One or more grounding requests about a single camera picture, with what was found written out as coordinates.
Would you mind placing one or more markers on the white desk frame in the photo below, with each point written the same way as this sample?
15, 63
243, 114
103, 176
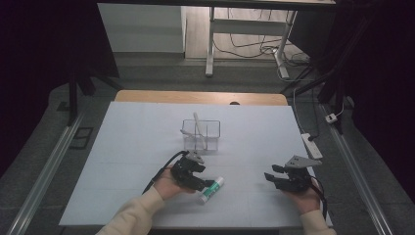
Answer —
248, 26

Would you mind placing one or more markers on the clear plastic container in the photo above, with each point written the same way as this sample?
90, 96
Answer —
213, 130

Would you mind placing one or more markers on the black curtain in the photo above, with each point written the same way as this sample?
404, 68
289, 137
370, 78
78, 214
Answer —
39, 49
385, 81

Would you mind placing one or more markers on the green and white glue stick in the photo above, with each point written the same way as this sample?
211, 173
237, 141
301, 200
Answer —
212, 192

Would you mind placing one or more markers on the black plug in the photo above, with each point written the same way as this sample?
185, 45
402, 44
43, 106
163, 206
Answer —
312, 138

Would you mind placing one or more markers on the small white adapter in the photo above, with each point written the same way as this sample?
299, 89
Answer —
331, 118

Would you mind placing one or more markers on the aluminium rail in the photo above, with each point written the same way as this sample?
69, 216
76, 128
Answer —
45, 173
355, 176

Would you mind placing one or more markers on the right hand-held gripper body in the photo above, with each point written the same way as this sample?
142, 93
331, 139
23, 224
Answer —
297, 178

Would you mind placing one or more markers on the person's left hand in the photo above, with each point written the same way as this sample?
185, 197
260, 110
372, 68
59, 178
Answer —
168, 187

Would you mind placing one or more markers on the black metal stand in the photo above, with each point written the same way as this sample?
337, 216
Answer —
72, 98
326, 88

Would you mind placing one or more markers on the white power strip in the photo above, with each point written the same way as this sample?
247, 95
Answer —
312, 147

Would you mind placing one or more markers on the wooden table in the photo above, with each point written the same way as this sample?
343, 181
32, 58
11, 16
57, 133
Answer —
195, 97

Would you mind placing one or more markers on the white marker pen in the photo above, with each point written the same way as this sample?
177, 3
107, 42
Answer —
199, 130

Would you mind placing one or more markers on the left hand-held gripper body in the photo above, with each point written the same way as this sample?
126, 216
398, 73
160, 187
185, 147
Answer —
184, 171

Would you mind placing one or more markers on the person's right hand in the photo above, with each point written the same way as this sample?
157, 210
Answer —
305, 200

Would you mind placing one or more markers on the white table cover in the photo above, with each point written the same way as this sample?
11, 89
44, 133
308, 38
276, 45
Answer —
130, 147

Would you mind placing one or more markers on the black floor plate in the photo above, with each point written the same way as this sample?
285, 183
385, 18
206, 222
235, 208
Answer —
81, 137

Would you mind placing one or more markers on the white cabinet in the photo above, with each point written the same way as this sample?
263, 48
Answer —
143, 29

